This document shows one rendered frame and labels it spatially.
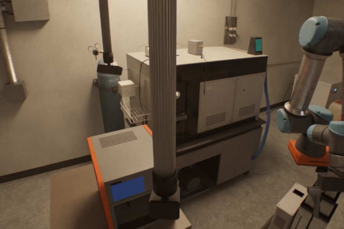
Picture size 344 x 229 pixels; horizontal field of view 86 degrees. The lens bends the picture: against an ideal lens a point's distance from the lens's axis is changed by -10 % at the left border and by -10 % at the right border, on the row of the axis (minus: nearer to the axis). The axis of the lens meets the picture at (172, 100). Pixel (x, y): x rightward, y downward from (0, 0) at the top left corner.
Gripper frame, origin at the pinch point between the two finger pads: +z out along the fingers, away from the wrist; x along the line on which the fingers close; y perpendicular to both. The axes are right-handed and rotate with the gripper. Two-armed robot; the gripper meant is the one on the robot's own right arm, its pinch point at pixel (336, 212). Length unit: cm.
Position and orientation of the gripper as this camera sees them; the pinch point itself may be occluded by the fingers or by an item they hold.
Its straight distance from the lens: 91.8
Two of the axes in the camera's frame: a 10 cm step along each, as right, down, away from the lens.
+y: 3.5, 0.5, 9.3
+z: -0.2, 10.0, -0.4
